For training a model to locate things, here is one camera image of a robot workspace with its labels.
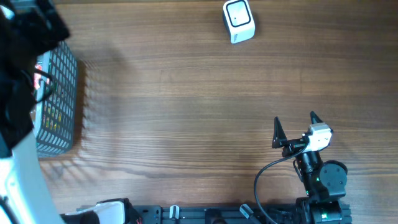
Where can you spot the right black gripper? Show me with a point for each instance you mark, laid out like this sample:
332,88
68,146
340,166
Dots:
280,140

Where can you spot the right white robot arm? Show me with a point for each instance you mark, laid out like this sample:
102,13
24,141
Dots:
324,182

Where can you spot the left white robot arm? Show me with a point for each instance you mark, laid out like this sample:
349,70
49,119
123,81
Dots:
25,34

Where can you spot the white barcode scanner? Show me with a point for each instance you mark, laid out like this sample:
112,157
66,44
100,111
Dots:
238,20

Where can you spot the grey plastic mesh basket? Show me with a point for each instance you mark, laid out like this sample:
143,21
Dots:
54,116

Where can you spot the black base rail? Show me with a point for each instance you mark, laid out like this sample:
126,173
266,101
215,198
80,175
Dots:
121,210

